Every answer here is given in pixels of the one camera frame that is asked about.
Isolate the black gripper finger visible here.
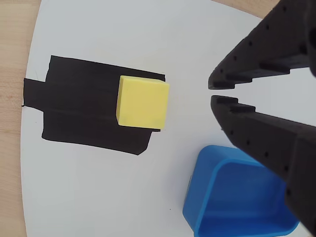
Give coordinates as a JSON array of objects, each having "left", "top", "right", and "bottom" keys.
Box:
[
  {"left": 207, "top": 0, "right": 316, "bottom": 90},
  {"left": 210, "top": 95, "right": 316, "bottom": 237}
]

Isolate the yellow cube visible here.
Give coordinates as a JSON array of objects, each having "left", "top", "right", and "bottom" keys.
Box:
[{"left": 115, "top": 75, "right": 170, "bottom": 129}]

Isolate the blue rectangular bin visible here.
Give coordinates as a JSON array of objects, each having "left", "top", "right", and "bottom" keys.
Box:
[{"left": 182, "top": 145, "right": 301, "bottom": 237}]

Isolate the white rectangular board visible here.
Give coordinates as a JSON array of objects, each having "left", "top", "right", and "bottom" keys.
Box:
[{"left": 21, "top": 0, "right": 316, "bottom": 237}]

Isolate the black tape patch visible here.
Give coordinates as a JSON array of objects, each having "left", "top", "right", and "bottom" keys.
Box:
[{"left": 22, "top": 55, "right": 165, "bottom": 156}]

